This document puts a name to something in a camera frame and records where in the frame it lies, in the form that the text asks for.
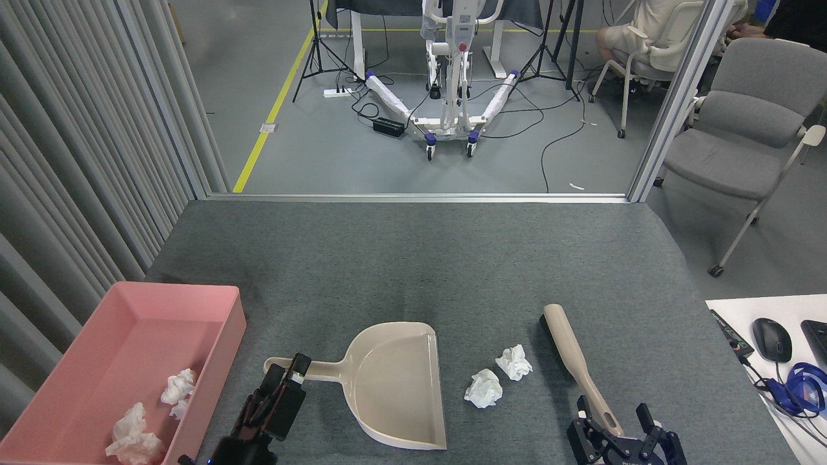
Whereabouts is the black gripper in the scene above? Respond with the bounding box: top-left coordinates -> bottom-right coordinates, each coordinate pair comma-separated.
213,353 -> 312,465
567,395 -> 687,465

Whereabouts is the beige plastic dustpan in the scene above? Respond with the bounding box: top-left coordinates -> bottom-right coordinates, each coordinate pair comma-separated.
263,322 -> 448,451

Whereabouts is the beige brush with black bristles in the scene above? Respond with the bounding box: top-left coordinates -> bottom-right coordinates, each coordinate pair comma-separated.
539,304 -> 625,439

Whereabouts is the white tissue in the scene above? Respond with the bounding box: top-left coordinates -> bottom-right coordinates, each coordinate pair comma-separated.
496,344 -> 534,381
160,368 -> 196,420
105,402 -> 165,465
464,368 -> 503,409

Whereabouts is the pink plastic bin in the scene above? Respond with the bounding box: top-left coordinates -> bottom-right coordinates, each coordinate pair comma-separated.
0,281 -> 247,465

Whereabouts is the black remote with buttons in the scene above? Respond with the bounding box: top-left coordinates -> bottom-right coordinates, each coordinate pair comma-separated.
709,309 -> 755,361

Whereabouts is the white side table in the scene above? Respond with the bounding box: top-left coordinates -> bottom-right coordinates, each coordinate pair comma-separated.
706,294 -> 827,448

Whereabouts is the black computer mouse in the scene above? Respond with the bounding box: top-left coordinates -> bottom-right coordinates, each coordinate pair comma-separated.
752,318 -> 793,364

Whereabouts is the black keyboard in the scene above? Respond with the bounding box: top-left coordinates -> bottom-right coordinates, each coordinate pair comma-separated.
801,320 -> 827,369

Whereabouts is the grey padded chair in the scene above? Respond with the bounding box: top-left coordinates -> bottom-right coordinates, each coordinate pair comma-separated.
654,37 -> 827,278

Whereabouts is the grey ribbed partition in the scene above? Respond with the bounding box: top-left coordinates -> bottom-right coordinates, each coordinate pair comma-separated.
0,0 -> 230,440

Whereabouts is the white stand on wheels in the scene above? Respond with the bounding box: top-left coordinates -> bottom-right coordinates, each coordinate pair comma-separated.
365,0 -> 521,160

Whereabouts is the black tripod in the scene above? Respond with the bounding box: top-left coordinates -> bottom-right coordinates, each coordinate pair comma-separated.
514,0 -> 585,103
293,0 -> 357,103

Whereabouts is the white chair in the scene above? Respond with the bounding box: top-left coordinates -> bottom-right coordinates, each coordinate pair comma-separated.
589,0 -> 705,139

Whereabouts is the person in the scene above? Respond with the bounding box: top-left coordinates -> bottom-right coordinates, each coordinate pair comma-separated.
596,0 -> 711,65
727,0 -> 827,46

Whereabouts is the blue lanyard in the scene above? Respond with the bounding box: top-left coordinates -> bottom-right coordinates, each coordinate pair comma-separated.
766,362 -> 827,417

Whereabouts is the silver table edge rail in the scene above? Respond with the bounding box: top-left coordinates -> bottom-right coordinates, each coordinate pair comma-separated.
207,192 -> 631,204

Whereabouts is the black floor cable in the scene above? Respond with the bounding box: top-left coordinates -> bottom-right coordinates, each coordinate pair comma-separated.
539,97 -> 585,193

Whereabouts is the silver post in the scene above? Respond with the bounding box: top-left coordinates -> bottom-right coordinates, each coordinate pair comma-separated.
628,0 -> 737,203

